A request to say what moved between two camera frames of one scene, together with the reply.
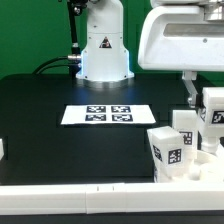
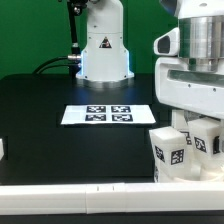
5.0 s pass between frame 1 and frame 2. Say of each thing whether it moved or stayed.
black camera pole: stayed
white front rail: stayed
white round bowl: moved
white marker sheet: stayed
